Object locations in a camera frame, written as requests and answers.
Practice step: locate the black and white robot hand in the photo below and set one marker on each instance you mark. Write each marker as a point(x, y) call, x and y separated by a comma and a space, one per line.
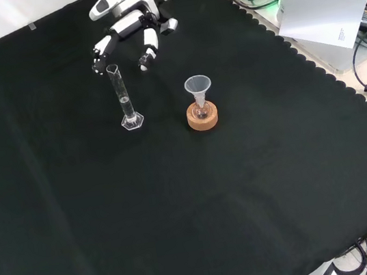
point(131, 5)

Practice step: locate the clear glass graduated cylinder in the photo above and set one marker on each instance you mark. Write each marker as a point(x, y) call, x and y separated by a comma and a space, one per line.
point(120, 84)

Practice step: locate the clear cloth clip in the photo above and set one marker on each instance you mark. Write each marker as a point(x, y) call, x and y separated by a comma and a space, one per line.
point(32, 26)

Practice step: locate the clear plastic funnel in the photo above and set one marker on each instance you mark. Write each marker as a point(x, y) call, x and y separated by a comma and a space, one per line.
point(197, 85)

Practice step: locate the round-bottom glass flask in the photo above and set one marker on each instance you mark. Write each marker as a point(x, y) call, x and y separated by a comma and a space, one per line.
point(201, 112)

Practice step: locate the pale board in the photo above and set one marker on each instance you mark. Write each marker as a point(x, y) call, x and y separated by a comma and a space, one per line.
point(320, 13)

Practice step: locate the black bench cloth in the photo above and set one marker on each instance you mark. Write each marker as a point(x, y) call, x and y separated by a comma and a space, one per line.
point(145, 202)

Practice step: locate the gray box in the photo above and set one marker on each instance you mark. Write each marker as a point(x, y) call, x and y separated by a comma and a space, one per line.
point(323, 54)

